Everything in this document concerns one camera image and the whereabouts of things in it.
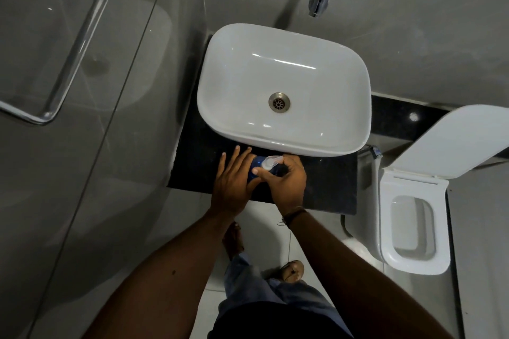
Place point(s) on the person's left hand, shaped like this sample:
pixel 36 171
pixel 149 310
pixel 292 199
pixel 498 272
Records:
pixel 230 187

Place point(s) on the person's left forearm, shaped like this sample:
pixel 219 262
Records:
pixel 167 275

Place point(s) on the person's right hand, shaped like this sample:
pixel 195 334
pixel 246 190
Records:
pixel 289 187

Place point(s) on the person's left middle finger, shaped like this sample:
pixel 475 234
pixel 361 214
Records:
pixel 245 160

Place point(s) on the black stone counter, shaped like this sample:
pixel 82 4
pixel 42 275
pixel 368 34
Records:
pixel 199 168

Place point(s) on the blue bottle with clear cap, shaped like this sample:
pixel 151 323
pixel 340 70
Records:
pixel 260 163

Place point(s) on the metal basin drain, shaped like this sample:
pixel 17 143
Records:
pixel 279 102

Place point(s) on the dark shirt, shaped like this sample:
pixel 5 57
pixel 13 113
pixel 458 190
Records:
pixel 274 321

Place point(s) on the person's right thumb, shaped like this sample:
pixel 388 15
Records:
pixel 262 173

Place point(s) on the person's left thumb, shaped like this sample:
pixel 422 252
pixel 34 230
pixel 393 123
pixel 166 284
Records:
pixel 254 185

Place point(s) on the white toilet lid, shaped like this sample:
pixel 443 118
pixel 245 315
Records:
pixel 449 144

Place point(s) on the person's left sandalled foot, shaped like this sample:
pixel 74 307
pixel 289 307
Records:
pixel 234 241

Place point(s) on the person's right sandalled foot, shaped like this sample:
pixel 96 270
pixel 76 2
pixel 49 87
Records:
pixel 292 271

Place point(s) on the chrome angle valve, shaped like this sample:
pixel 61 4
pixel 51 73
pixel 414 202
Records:
pixel 374 151

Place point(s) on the person's left little finger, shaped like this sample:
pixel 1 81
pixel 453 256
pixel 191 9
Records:
pixel 222 166

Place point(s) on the white ceramic wash basin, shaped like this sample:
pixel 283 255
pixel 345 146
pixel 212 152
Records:
pixel 254 72

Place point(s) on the dark wristband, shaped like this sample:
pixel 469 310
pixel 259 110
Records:
pixel 295 216

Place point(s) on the glass shower partition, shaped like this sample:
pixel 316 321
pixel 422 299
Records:
pixel 39 199

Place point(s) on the person's right forearm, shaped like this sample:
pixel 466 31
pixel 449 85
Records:
pixel 358 275

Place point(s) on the blue jeans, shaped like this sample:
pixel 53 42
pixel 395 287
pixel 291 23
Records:
pixel 254 283

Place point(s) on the person's sandalled foot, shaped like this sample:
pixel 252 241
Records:
pixel 234 241
pixel 292 271

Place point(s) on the white toilet bowl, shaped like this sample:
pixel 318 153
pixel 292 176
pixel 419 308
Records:
pixel 409 227

